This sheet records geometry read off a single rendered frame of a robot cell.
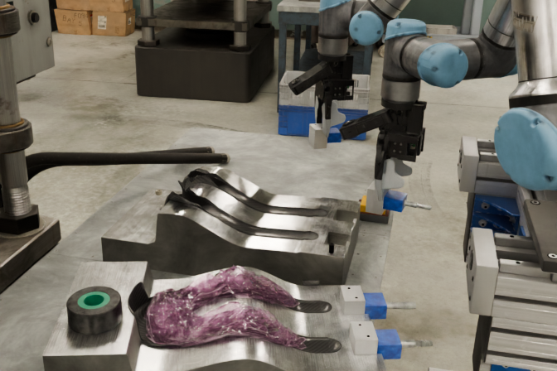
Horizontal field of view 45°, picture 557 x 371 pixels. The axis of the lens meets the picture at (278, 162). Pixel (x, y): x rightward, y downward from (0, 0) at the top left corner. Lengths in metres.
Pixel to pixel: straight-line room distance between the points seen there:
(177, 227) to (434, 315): 1.62
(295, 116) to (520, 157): 3.62
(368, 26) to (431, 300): 1.59
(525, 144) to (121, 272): 0.69
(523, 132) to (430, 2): 6.78
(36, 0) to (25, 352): 0.95
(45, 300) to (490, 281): 0.80
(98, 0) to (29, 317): 6.80
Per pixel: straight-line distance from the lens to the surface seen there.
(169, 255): 1.38
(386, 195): 1.41
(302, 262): 1.30
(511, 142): 0.98
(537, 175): 0.96
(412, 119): 1.34
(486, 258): 1.12
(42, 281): 1.42
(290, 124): 4.55
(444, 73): 1.20
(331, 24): 1.67
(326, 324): 1.15
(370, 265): 1.44
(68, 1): 8.11
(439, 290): 2.94
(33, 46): 1.84
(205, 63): 5.29
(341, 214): 1.46
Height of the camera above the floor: 1.52
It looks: 22 degrees down
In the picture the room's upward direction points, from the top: 1 degrees clockwise
